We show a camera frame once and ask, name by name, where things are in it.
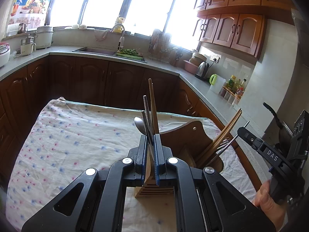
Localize yellow bottle on sill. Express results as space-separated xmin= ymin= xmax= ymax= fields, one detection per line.
xmin=113 ymin=16 xmax=125 ymax=33

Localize green vegetable basket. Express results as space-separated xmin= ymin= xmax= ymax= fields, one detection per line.
xmin=116 ymin=49 xmax=144 ymax=61

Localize upper wooden cabinets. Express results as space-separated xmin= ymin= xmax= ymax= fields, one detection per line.
xmin=194 ymin=0 xmax=295 ymax=59

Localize large white cooker pot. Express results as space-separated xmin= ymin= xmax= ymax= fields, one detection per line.
xmin=35 ymin=26 xmax=53 ymax=49

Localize steel electric kettle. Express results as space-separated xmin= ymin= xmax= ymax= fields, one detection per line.
xmin=195 ymin=62 xmax=210 ymax=81

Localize steel spoon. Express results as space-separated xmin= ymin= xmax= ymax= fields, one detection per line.
xmin=134 ymin=117 xmax=146 ymax=135

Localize floral white tablecloth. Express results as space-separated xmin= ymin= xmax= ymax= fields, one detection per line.
xmin=6 ymin=97 xmax=256 ymax=231

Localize range hood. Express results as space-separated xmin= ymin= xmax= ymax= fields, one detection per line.
xmin=291 ymin=9 xmax=309 ymax=68

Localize steel fork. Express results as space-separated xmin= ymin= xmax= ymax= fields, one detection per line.
xmin=144 ymin=148 xmax=155 ymax=185
xmin=215 ymin=137 xmax=231 ymax=152

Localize dish drying rack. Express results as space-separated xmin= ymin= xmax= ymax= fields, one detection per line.
xmin=148 ymin=29 xmax=183 ymax=67

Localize condiment bottles group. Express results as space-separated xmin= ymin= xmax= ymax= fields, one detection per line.
xmin=219 ymin=75 xmax=247 ymax=105

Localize lower wooden cabinets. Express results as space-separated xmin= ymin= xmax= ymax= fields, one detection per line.
xmin=0 ymin=55 xmax=262 ymax=191

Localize kitchen sink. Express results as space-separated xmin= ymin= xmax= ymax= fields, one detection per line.
xmin=74 ymin=47 xmax=117 ymax=55

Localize tropical fruit poster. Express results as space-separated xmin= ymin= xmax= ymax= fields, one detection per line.
xmin=8 ymin=0 xmax=51 ymax=29

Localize pink basin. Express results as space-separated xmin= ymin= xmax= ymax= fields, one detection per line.
xmin=184 ymin=60 xmax=198 ymax=74

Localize white red rice cooker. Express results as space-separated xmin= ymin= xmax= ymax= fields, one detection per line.
xmin=0 ymin=43 xmax=10 ymax=68

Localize wooden chopstick one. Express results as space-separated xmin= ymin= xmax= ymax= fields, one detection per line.
xmin=195 ymin=108 xmax=242 ymax=165

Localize green handled white pitcher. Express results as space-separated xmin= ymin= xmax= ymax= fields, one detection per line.
xmin=210 ymin=74 xmax=226 ymax=94

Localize kitchen faucet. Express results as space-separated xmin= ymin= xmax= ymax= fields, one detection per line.
xmin=110 ymin=23 xmax=126 ymax=51

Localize wooden cabinets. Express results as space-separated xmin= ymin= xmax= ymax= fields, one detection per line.
xmin=0 ymin=55 xmax=262 ymax=191
xmin=194 ymin=0 xmax=295 ymax=59

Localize person's right hand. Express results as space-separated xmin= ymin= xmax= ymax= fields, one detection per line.
xmin=253 ymin=180 xmax=287 ymax=231

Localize black wok with lid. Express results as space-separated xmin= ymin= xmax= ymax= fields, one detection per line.
xmin=263 ymin=102 xmax=293 ymax=142

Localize wooden utensil holder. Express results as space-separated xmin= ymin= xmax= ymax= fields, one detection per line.
xmin=135 ymin=120 xmax=213 ymax=198

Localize small white electric pot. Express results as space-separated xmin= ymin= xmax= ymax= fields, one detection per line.
xmin=20 ymin=36 xmax=36 ymax=56

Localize wooden chopstick three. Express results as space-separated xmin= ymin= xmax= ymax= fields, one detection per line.
xmin=148 ymin=78 xmax=159 ymax=134

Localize wall power outlet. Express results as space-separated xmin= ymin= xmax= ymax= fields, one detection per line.
xmin=210 ymin=55 xmax=221 ymax=63

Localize steel chopstick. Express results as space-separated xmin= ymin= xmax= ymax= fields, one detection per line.
xmin=202 ymin=119 xmax=239 ymax=166
xmin=143 ymin=95 xmax=154 ymax=142

